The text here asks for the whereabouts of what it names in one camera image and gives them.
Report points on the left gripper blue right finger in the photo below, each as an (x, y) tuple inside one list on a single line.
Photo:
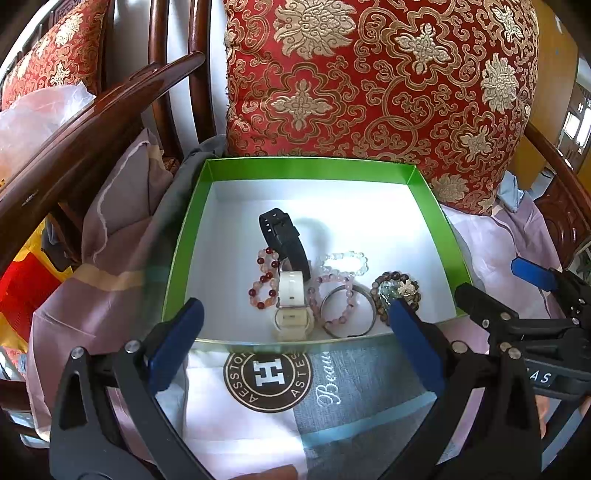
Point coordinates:
[(452, 371)]

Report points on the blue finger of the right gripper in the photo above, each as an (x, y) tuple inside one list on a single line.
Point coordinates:
[(484, 310), (542, 278)]

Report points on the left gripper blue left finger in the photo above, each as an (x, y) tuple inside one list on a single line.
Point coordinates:
[(85, 439)]

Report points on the gold flower charm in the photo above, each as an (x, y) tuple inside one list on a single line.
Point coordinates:
[(408, 288)]

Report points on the silver metal bangle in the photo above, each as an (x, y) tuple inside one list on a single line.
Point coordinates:
[(348, 311)]

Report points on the white strap watch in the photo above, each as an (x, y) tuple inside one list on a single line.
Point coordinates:
[(293, 319)]

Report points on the black strap watch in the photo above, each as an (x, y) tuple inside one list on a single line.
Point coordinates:
[(282, 236)]

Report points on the right hand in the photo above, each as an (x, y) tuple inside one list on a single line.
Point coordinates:
[(543, 406)]

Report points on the purple plaid bed sheet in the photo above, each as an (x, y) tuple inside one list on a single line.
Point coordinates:
[(363, 405)]

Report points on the red yellow bag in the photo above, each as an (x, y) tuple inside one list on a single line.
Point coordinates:
[(37, 270)]

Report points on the large red gold cushion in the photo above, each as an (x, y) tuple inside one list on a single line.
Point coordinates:
[(446, 86)]

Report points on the green cardboard box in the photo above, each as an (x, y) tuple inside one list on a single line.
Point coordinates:
[(385, 211)]

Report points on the dark wooden armchair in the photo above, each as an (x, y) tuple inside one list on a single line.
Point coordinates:
[(62, 178)]

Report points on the translucent plastic bag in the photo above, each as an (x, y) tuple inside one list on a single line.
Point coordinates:
[(33, 119)]

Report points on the small red gold cushion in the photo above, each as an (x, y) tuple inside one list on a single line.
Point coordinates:
[(71, 52)]

